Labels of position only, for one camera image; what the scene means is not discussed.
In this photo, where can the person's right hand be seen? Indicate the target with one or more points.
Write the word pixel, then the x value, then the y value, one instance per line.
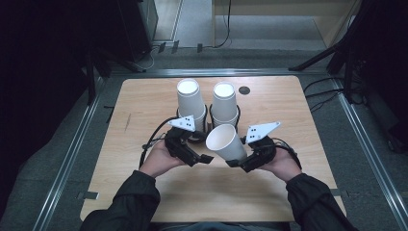
pixel 285 165

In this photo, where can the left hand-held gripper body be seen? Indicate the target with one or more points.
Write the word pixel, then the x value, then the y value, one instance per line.
pixel 176 144

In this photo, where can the black metal stand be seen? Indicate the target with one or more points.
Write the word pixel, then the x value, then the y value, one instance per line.
pixel 90 77

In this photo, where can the dark cabinet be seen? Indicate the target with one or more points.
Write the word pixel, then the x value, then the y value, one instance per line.
pixel 136 25

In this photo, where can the stack of white paper cups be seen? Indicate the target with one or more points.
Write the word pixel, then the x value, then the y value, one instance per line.
pixel 190 101
pixel 224 106

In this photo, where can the black tripod stand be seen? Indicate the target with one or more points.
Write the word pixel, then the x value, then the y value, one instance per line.
pixel 316 57

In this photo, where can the single white paper cup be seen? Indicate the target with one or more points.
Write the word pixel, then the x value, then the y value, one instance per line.
pixel 227 144

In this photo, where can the black double cup holder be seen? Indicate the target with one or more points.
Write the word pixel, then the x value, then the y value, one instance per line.
pixel 209 123

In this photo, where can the metal floor rail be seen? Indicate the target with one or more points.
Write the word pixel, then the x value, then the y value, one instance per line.
pixel 73 147
pixel 369 147
pixel 208 71

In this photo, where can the person's left hand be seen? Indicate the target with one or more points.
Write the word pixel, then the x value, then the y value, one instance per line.
pixel 158 162

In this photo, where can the light wooden furniture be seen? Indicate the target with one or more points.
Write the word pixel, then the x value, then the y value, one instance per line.
pixel 327 19

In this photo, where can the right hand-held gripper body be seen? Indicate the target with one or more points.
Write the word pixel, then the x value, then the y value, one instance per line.
pixel 264 150

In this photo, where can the grey tape strip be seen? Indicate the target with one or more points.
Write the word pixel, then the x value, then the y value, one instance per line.
pixel 340 192
pixel 89 195

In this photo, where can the black round table grommet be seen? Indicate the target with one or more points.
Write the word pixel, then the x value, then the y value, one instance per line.
pixel 244 90

